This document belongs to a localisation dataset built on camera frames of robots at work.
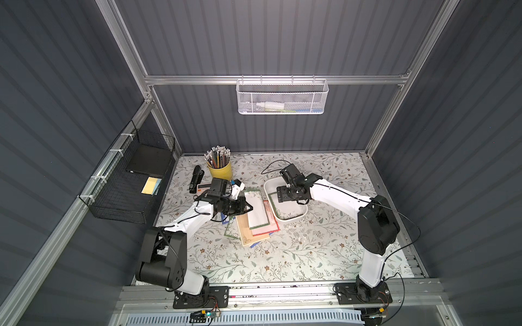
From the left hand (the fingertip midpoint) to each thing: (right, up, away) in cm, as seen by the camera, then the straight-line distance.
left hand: (253, 209), depth 85 cm
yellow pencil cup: (-15, +16, +14) cm, 25 cm away
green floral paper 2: (+2, -4, +2) cm, 5 cm away
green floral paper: (+15, -2, +11) cm, 19 cm away
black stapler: (-32, +14, +25) cm, 43 cm away
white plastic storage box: (+8, +9, +16) cm, 19 cm away
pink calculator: (-28, +8, +20) cm, 35 cm away
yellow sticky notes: (-37, +11, -10) cm, 40 cm away
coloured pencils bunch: (-17, +23, +12) cm, 31 cm away
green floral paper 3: (-10, -10, +6) cm, 15 cm away
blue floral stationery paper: (-15, -5, +9) cm, 18 cm away
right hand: (+14, +5, +6) cm, 16 cm away
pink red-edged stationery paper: (+9, -9, +6) cm, 14 cm away
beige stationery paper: (-3, -12, +4) cm, 13 cm away
